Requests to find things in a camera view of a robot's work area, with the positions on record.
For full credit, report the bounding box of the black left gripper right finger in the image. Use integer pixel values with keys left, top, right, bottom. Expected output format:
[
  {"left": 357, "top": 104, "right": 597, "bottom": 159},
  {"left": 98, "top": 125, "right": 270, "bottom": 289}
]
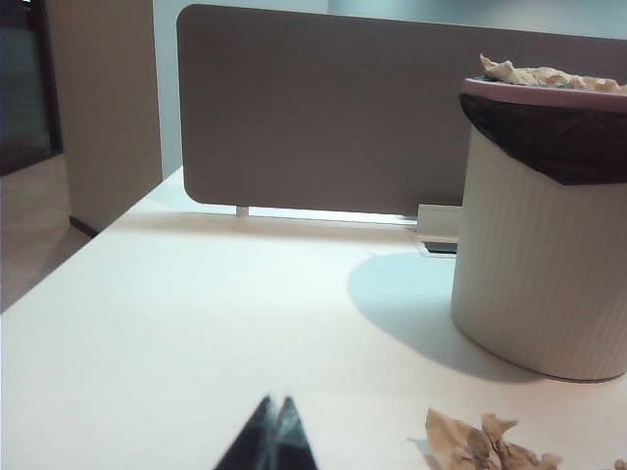
[{"left": 266, "top": 394, "right": 317, "bottom": 470}]

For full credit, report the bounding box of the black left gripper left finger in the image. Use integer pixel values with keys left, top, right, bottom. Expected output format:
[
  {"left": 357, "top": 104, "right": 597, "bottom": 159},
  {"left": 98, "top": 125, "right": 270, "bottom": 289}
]
[{"left": 215, "top": 394, "right": 283, "bottom": 470}]

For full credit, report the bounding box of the small brown paper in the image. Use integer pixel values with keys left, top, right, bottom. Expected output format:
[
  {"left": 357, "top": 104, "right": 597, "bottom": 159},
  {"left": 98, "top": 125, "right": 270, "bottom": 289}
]
[{"left": 409, "top": 407, "right": 563, "bottom": 470}]

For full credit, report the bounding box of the white ribbed trash can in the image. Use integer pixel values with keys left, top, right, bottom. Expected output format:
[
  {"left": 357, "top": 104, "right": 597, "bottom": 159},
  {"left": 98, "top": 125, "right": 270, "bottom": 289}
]
[{"left": 450, "top": 77, "right": 627, "bottom": 383}]

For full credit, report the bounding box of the black plastic trash bag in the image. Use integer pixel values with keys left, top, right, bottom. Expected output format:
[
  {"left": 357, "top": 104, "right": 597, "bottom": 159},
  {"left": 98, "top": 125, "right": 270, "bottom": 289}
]
[{"left": 458, "top": 90, "right": 627, "bottom": 187}]

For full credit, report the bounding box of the grey fabric desk divider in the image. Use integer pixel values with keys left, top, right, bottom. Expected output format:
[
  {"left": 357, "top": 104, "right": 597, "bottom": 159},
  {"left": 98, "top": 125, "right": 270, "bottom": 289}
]
[{"left": 175, "top": 3, "right": 627, "bottom": 219}]

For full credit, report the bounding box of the beige building pillar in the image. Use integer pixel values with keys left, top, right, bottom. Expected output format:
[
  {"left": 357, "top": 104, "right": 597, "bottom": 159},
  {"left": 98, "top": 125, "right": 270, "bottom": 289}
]
[{"left": 46, "top": 0, "right": 164, "bottom": 239}]

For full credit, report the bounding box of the dark glass partition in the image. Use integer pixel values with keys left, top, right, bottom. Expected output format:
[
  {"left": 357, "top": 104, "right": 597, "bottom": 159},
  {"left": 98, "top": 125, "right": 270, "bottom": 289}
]
[{"left": 0, "top": 0, "right": 65, "bottom": 177}]

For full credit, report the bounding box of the white desk cable box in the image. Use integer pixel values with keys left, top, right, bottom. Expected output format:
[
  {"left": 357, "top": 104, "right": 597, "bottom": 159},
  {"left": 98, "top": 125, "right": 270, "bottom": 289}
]
[{"left": 415, "top": 203, "right": 464, "bottom": 259}]

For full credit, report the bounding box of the pink trash can ring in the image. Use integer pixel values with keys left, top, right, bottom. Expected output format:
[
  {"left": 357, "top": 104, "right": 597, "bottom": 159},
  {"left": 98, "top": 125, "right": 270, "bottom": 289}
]
[{"left": 459, "top": 76, "right": 627, "bottom": 107}]

